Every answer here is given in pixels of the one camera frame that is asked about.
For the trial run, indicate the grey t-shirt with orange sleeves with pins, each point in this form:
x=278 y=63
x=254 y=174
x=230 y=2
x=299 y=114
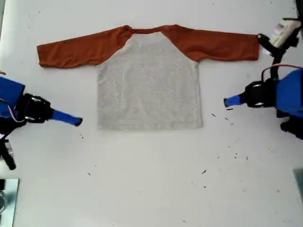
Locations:
x=149 y=89

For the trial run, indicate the large steel plate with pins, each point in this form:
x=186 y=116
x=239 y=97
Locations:
x=10 y=201

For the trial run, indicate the black camera mount stalk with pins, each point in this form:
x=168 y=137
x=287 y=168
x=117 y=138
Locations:
x=275 y=53
x=10 y=164

